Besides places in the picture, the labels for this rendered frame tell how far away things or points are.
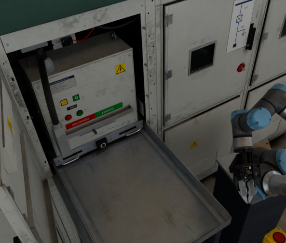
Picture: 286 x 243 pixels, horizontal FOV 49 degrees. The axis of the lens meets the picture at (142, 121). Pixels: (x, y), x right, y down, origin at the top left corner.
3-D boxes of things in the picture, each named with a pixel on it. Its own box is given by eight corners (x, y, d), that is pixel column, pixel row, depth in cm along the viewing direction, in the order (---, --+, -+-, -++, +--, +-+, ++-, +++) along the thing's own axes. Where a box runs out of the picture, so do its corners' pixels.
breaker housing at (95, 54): (138, 122, 183) (132, 47, 150) (57, 157, 166) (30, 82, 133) (101, 79, 216) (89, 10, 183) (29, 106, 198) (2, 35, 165)
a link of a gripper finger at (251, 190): (252, 204, 119) (250, 179, 121) (246, 203, 125) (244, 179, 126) (261, 204, 119) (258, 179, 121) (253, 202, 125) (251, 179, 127)
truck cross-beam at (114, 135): (143, 127, 186) (143, 119, 182) (55, 166, 167) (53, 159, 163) (139, 122, 189) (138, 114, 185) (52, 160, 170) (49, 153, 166)
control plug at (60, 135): (72, 155, 154) (64, 128, 142) (63, 158, 153) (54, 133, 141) (66, 144, 159) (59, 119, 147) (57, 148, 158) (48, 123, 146)
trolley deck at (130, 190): (230, 223, 147) (232, 217, 143) (111, 301, 125) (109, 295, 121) (152, 136, 190) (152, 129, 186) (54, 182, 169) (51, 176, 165)
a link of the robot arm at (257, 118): (267, 96, 115) (251, 103, 125) (248, 116, 112) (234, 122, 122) (282, 111, 115) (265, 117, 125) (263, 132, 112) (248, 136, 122)
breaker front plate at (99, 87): (138, 123, 182) (132, 50, 150) (58, 158, 165) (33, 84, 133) (137, 122, 183) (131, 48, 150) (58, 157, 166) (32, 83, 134)
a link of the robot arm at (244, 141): (229, 139, 130) (249, 139, 131) (231, 150, 129) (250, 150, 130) (237, 137, 123) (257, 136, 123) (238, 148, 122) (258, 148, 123)
